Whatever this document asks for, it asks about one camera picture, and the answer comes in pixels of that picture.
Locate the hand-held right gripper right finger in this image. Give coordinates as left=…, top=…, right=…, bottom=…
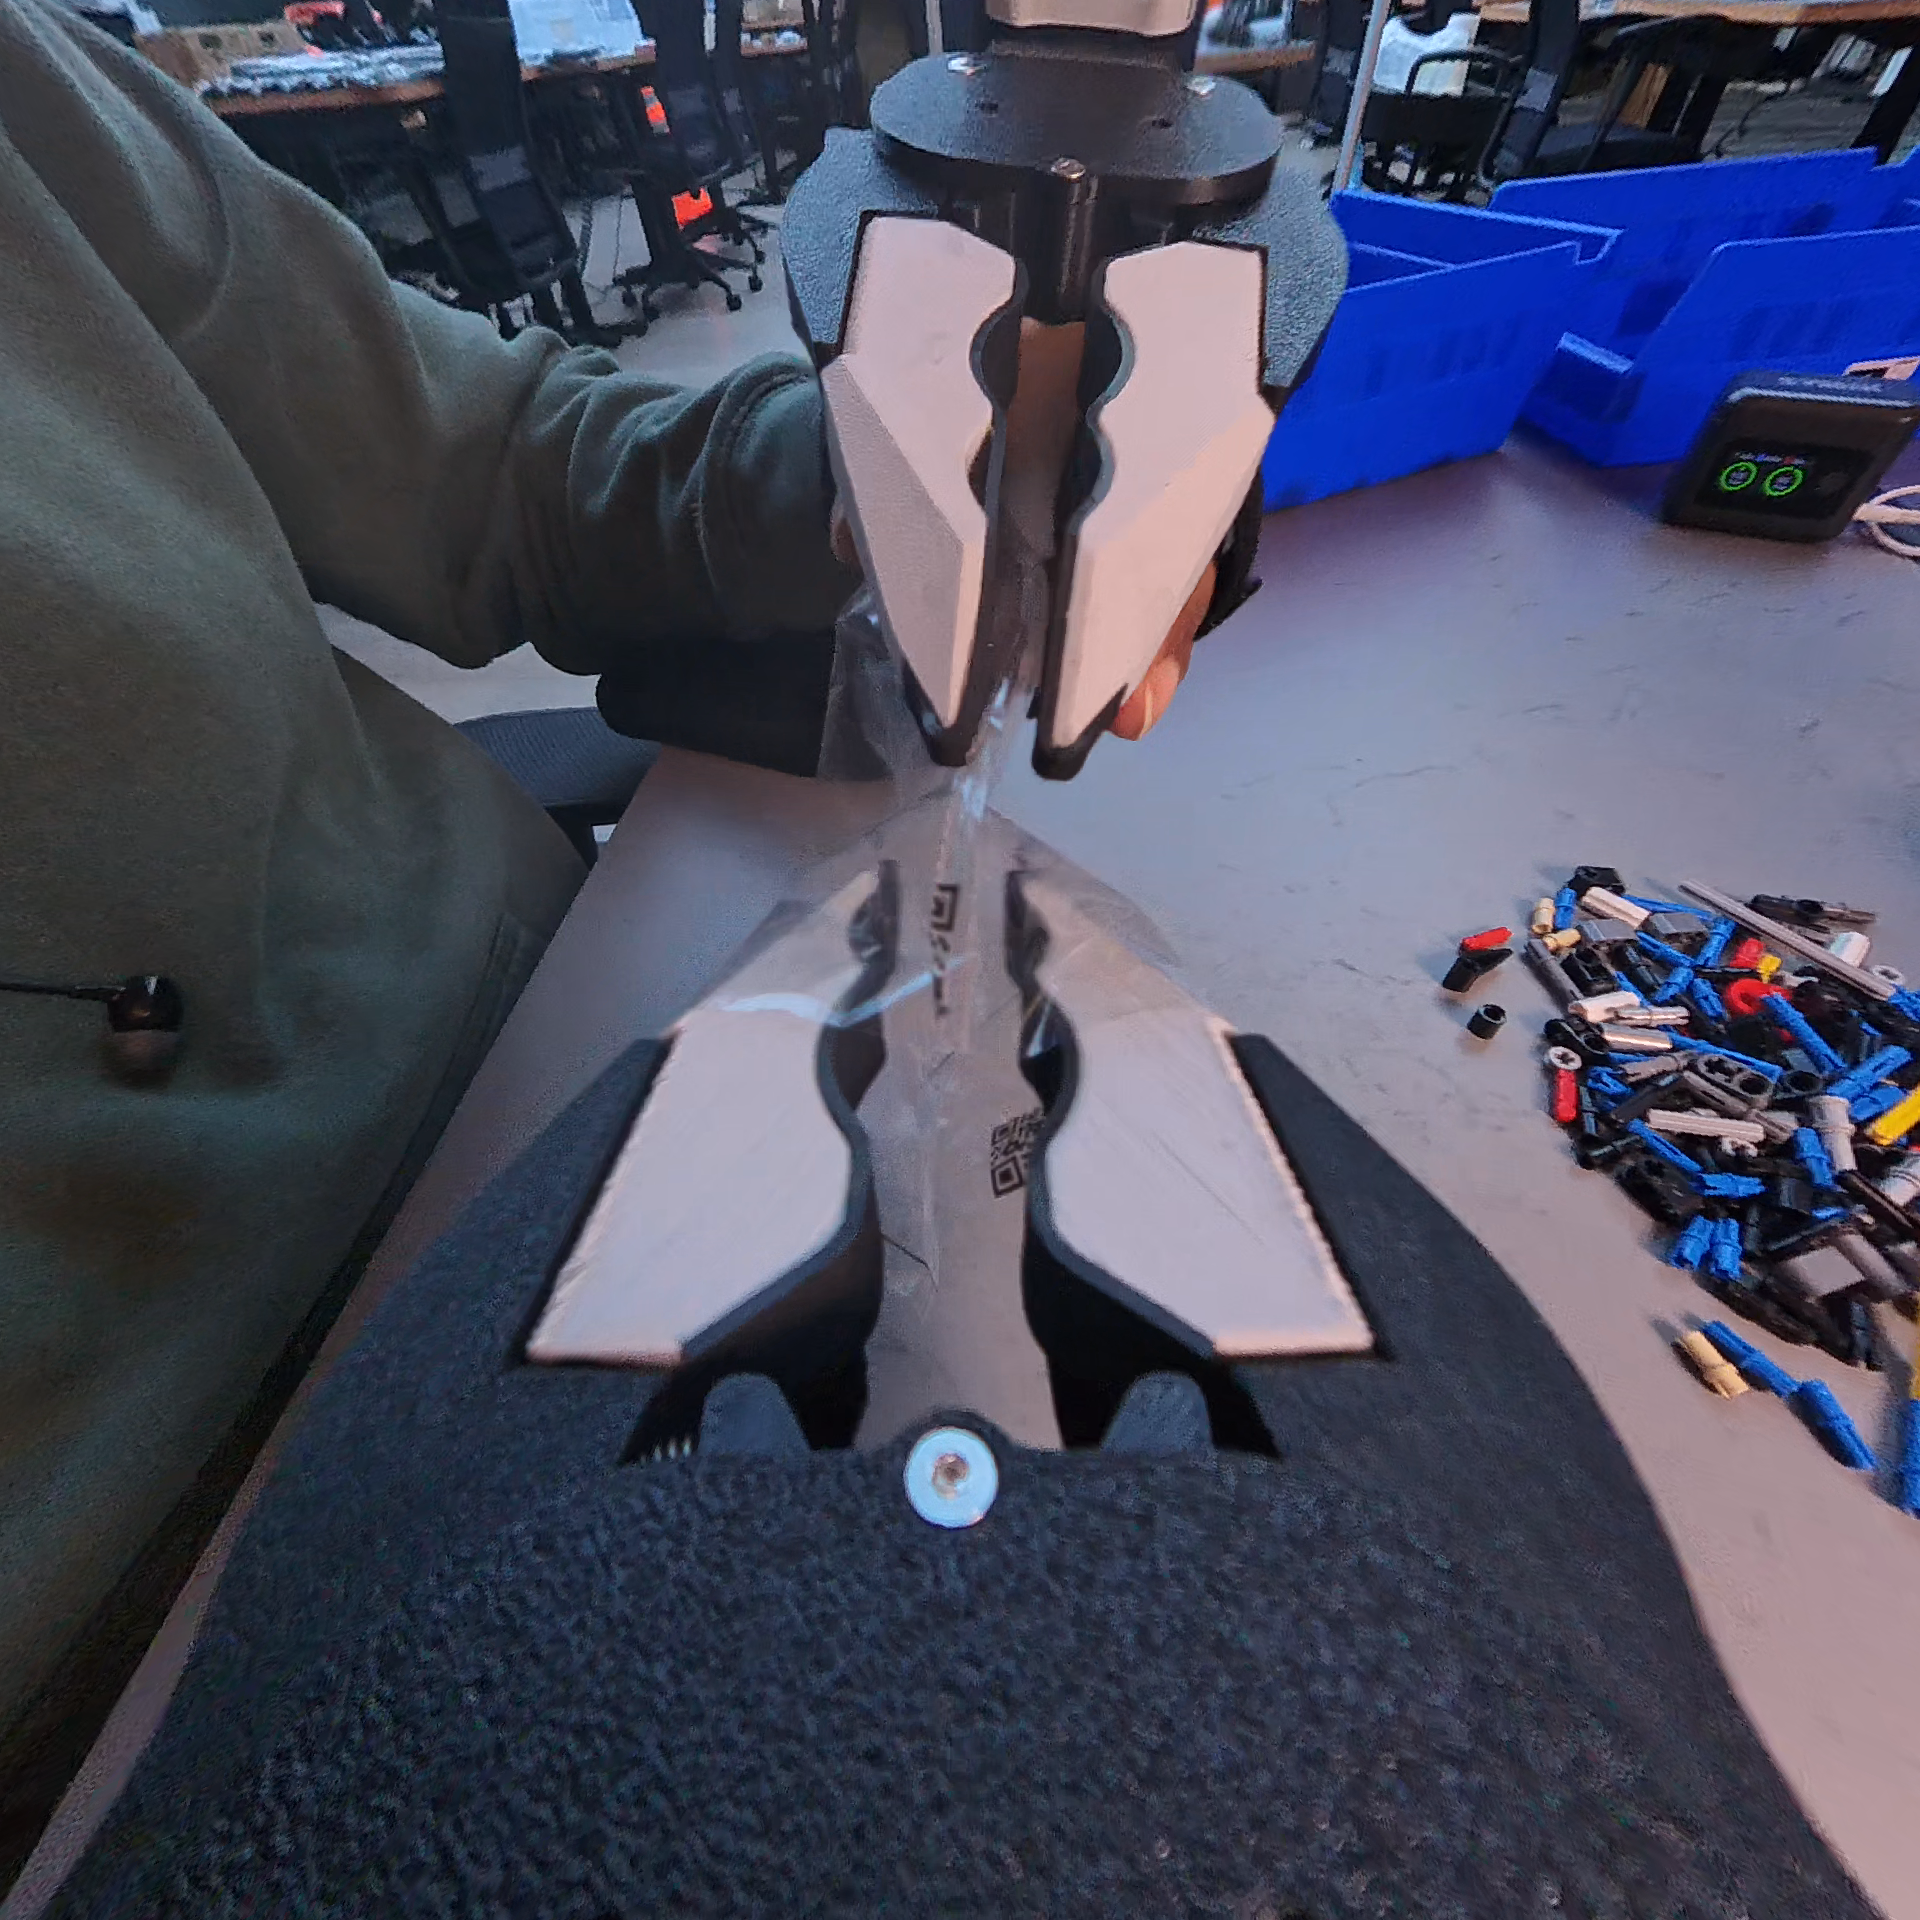
left=1003, top=868, right=1378, bottom=1370

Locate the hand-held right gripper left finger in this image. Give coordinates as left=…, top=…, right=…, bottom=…
left=526, top=869, right=921, bottom=1376

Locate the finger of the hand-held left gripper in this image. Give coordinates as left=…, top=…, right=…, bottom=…
left=819, top=216, right=1026, bottom=759
left=1036, top=240, right=1277, bottom=775

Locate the clear plastic bag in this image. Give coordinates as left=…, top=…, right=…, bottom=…
left=821, top=584, right=1207, bottom=1417

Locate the pile of small toy parts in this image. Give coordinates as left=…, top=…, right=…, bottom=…
left=1441, top=866, right=1920, bottom=1507

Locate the grey desk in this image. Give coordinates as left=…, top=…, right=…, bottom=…
left=0, top=435, right=1920, bottom=1920

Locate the person's left hand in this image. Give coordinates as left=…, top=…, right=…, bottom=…
left=1105, top=565, right=1221, bottom=744

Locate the black chair armrest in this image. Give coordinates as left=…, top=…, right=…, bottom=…
left=461, top=705, right=653, bottom=847

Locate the black digital timer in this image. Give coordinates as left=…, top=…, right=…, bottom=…
left=1665, top=366, right=1920, bottom=546

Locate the black earphone cable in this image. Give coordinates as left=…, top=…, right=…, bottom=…
left=0, top=966, right=188, bottom=1082

